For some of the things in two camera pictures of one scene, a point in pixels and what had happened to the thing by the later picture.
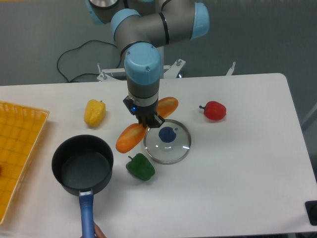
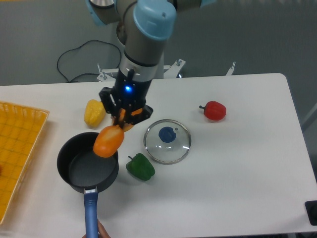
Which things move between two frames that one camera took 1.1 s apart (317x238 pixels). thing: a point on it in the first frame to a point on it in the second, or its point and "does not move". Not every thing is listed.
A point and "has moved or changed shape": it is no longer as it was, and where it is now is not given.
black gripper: (147, 115) to (131, 93)
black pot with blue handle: (84, 163) has moved or changed shape
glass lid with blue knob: (169, 144) does not move
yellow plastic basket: (21, 127) does not move
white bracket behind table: (231, 69) does not move
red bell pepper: (214, 110) does not move
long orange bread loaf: (132, 134) to (110, 138)
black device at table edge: (311, 207) does not move
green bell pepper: (140, 167) does not move
